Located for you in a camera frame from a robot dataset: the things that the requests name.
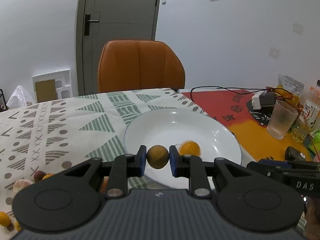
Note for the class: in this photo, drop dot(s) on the large orange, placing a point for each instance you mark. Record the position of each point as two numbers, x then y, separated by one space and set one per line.
104 185
190 148

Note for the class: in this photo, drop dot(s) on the large orange front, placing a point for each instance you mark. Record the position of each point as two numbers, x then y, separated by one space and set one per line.
190 148

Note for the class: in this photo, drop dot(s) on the red orange cartoon mat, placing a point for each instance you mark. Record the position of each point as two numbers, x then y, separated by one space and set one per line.
249 128

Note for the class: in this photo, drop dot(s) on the patterned white tablecloth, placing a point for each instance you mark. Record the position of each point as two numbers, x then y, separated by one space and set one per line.
56 135

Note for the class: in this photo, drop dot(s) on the white power adapter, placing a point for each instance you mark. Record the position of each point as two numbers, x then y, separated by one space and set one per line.
263 99

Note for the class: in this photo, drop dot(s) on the white foam packaging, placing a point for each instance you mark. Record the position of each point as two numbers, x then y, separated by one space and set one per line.
52 86

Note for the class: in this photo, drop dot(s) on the white ceramic plate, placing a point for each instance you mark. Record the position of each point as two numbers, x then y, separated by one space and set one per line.
171 126

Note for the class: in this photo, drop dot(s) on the orange leather chair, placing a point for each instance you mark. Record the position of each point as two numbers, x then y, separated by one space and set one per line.
138 64

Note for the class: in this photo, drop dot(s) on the person's right hand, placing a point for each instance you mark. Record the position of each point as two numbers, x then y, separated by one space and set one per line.
308 224

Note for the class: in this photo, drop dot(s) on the plastic drink bottle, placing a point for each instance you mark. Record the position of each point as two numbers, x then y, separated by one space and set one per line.
310 111

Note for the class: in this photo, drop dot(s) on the yellow snack packet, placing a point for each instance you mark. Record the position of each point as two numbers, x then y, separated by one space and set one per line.
289 89

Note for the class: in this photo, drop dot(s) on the black metal rack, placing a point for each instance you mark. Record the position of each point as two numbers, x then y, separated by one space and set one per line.
3 104

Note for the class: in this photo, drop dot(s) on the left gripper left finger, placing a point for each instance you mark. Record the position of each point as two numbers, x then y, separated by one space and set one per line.
121 169

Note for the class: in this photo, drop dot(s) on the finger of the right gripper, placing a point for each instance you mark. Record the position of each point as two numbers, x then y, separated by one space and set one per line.
268 161

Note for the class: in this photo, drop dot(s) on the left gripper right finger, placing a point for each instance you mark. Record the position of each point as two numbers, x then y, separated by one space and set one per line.
194 169

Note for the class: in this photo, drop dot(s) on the grey door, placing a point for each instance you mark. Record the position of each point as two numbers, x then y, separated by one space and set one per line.
118 20

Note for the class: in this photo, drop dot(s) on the black door handle lock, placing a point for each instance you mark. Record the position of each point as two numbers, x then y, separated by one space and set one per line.
87 24

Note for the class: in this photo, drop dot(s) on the dark red passion fruit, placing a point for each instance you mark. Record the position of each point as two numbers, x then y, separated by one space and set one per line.
38 175

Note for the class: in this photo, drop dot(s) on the brown longan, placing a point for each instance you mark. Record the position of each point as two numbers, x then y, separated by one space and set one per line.
157 156

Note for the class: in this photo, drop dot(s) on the small yellow kumquat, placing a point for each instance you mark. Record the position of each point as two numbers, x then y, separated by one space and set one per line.
5 220
17 226

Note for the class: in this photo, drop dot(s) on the large pomelo segment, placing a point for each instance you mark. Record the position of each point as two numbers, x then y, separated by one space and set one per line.
21 184

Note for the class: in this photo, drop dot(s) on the wall socket plate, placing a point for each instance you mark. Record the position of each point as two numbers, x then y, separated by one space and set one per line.
274 53

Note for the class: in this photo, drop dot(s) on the white plastic bag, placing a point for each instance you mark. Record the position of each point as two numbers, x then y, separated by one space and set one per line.
20 98

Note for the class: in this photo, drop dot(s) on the large orange back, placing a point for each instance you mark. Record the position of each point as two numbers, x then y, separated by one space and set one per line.
104 185

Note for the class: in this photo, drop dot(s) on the frosted glass cup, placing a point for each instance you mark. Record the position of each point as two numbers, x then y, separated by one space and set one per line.
282 118

